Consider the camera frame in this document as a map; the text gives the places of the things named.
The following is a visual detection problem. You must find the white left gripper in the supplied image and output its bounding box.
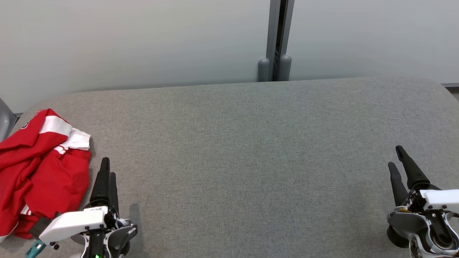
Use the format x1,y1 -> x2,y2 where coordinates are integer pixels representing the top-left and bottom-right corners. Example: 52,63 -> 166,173
39,157 -> 119,248

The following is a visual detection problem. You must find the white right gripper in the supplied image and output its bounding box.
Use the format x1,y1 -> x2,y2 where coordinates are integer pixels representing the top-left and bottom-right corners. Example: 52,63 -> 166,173
388,145 -> 459,212

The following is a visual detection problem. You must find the red white number jersey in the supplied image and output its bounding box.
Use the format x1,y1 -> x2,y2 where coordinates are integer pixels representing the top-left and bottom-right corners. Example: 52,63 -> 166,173
0,127 -> 92,241

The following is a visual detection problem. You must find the teal left camera connector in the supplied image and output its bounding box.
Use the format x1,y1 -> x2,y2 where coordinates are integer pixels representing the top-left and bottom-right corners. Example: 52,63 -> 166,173
25,240 -> 47,258

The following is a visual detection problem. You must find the grey cylindrical post bumper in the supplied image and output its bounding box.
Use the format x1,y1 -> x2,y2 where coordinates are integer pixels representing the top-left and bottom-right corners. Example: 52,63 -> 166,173
279,54 -> 292,81
258,58 -> 270,82

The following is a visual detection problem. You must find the grey metal wall post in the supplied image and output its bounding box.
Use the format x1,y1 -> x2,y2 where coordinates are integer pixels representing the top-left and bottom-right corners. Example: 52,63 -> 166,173
266,0 -> 295,81

